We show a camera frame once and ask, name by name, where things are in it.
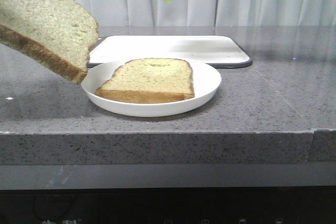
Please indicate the white round plate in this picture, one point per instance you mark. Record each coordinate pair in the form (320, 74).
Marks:
(206, 82)

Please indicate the white cutting board grey rim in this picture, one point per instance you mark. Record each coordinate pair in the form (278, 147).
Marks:
(217, 51)

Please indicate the thick top bread slice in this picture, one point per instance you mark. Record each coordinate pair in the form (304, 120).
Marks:
(58, 34)

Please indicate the thin bottom bread slice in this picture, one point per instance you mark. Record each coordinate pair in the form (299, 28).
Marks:
(150, 80)

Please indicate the black appliance control panel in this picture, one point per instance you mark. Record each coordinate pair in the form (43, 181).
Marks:
(171, 205)

